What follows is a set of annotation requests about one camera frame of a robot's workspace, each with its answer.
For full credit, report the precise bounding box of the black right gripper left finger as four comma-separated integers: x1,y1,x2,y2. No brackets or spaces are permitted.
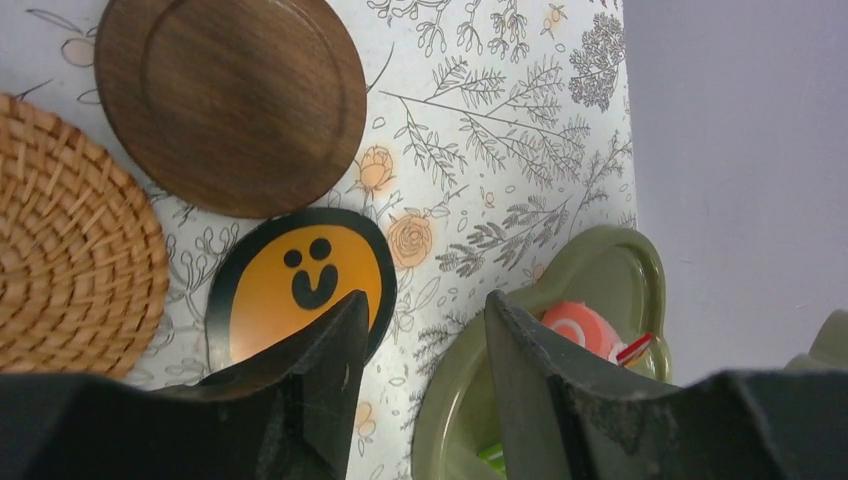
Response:
1,291,368,479

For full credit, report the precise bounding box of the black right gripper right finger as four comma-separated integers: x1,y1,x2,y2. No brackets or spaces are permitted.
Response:
484,291,847,479

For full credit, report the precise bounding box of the green cake slice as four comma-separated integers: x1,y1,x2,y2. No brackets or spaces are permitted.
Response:
478,443,506,477

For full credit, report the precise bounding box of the pink cake piece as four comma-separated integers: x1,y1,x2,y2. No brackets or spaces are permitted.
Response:
541,301,655,368

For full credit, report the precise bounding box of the black orange face coaster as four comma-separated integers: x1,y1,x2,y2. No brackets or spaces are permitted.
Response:
204,207,398,371

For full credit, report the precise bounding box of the dark brown coaster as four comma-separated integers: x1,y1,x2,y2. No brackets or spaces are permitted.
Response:
95,1,367,218

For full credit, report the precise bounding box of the green three-tier stand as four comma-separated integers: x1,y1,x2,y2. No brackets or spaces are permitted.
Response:
411,226,847,479

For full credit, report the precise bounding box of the woven tan coaster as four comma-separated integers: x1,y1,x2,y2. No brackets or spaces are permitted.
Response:
1,95,169,379

